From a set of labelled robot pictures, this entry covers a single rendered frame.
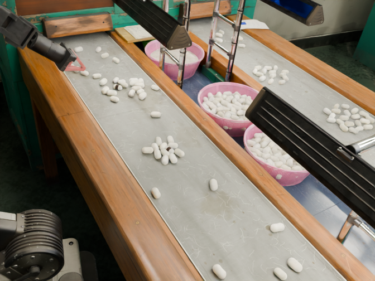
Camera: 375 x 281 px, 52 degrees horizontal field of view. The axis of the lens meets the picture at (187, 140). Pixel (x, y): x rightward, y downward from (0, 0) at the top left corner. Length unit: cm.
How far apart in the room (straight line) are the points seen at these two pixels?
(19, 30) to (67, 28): 56
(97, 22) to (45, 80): 44
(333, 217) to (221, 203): 36
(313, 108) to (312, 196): 42
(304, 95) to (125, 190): 90
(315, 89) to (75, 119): 99
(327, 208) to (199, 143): 44
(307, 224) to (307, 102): 66
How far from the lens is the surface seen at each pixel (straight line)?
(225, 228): 102
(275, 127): 81
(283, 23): 370
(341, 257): 104
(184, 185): 110
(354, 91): 173
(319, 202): 127
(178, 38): 112
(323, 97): 167
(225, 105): 147
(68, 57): 131
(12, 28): 126
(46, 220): 98
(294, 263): 98
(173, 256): 92
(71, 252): 129
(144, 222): 98
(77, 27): 181
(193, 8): 205
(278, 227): 104
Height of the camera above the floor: 152
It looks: 38 degrees down
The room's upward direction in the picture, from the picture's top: 7 degrees clockwise
